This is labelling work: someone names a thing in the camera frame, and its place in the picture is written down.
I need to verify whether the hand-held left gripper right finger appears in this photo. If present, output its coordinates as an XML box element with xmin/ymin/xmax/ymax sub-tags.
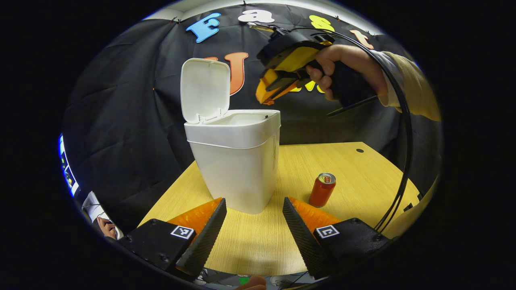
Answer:
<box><xmin>282</xmin><ymin>197</ymin><xmax>391</xmax><ymax>280</ymax></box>

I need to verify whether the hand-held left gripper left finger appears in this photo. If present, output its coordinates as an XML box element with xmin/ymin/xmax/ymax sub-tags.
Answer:
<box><xmin>118</xmin><ymin>197</ymin><xmax>227</xmax><ymax>278</ymax></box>

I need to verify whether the red pop can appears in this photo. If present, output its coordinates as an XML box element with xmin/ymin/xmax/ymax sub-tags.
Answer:
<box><xmin>309</xmin><ymin>172</ymin><xmax>336</xmax><ymax>208</ymax></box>

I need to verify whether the white desktop garbage bin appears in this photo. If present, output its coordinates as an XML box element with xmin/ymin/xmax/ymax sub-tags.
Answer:
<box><xmin>180</xmin><ymin>58</ymin><xmax>281</xmax><ymax>215</ymax></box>

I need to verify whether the wooden desktop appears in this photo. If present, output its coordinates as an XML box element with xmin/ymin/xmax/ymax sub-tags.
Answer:
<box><xmin>137</xmin><ymin>142</ymin><xmax>422</xmax><ymax>276</ymax></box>

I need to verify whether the black backdrop cloth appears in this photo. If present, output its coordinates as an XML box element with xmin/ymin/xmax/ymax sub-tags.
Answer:
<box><xmin>62</xmin><ymin>3</ymin><xmax>444</xmax><ymax>234</ymax></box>

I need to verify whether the computer monitor screen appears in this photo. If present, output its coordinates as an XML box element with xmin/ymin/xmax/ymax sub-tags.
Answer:
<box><xmin>58</xmin><ymin>135</ymin><xmax>80</xmax><ymax>198</ymax></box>

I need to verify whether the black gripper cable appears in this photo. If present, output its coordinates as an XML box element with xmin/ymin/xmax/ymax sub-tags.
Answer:
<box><xmin>282</xmin><ymin>25</ymin><xmax>414</xmax><ymax>233</ymax></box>

